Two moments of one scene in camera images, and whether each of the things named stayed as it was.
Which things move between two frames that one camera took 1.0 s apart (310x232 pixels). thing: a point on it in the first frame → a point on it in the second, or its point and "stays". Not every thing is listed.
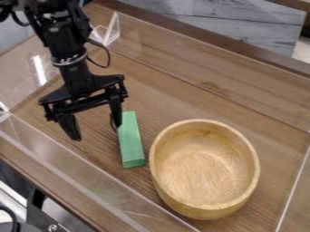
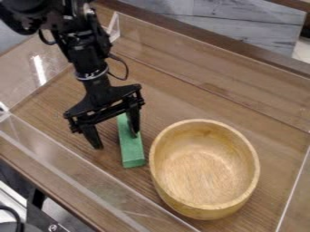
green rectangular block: [130, 140] stays
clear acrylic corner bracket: [104, 34] stays
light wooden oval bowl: [204, 167] stays
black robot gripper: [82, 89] → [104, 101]
